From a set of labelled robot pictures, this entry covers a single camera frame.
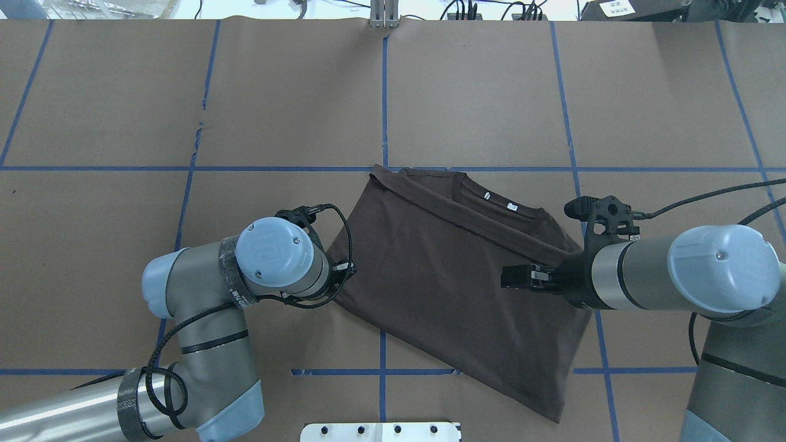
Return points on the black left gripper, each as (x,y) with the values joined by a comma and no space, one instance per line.
(337,276)

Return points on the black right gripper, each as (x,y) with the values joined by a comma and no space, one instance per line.
(573,279)

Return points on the dark brown t-shirt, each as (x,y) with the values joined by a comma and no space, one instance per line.
(429,248)

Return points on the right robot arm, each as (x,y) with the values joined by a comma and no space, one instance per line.
(728,274)

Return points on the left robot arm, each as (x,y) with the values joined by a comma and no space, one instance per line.
(202,374)

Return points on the brown paper table cover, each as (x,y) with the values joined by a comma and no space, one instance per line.
(124,141)

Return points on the black box with label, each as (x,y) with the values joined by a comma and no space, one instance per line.
(640,11)

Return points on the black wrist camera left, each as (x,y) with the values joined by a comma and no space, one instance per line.
(304,217)

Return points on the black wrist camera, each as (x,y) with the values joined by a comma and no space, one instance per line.
(304,217)
(607,220)

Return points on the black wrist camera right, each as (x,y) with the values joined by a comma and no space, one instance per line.
(607,220)

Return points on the white metal base plate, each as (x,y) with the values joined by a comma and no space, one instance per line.
(382,431)

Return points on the aluminium profile post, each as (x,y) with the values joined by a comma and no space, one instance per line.
(384,14)

